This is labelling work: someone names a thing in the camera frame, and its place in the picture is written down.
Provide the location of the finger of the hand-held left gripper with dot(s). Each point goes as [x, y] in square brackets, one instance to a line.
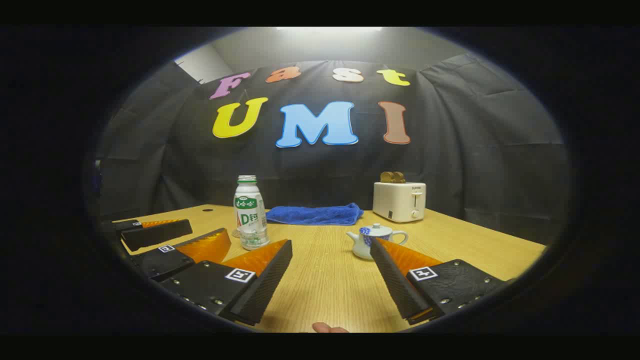
[165, 260]
[157, 234]

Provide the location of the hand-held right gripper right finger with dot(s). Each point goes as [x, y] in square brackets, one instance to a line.
[395, 285]

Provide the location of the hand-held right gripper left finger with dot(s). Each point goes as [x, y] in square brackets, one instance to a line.
[265, 290]

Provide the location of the white blue-patterned teacup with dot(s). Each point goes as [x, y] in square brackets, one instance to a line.
[360, 247]

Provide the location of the white water bottle green label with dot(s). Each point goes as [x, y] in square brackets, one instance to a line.
[250, 220]

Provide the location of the white toaster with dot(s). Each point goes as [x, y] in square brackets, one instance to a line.
[398, 201]

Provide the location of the blue towel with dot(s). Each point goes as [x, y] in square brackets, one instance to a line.
[315, 214]

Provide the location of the toasted bread slice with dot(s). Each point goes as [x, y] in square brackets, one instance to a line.
[399, 177]
[386, 177]

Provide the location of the black backdrop cloth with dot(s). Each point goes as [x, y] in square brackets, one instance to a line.
[475, 150]

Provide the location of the ceiling light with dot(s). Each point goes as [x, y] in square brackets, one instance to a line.
[327, 29]

